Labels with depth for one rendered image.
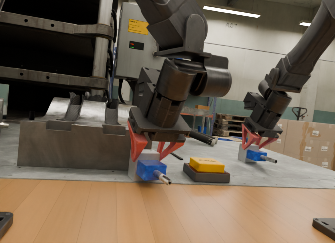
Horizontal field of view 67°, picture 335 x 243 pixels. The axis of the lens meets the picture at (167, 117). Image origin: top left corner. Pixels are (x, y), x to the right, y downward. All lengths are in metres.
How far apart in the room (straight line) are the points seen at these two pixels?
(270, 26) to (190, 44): 8.17
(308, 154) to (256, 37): 4.71
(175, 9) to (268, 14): 8.23
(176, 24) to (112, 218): 0.28
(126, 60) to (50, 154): 0.95
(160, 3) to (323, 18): 0.38
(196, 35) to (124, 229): 0.28
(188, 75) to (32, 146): 0.34
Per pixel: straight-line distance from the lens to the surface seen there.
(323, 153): 4.58
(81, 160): 0.55
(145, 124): 0.42
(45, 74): 1.38
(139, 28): 1.47
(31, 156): 0.57
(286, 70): 0.72
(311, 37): 0.67
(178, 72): 0.39
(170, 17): 0.38
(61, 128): 0.59
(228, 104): 7.73
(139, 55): 1.44
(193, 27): 0.39
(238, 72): 7.88
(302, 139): 4.32
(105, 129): 0.59
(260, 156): 0.81
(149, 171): 0.46
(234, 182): 0.59
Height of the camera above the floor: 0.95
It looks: 3 degrees down
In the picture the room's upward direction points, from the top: 7 degrees clockwise
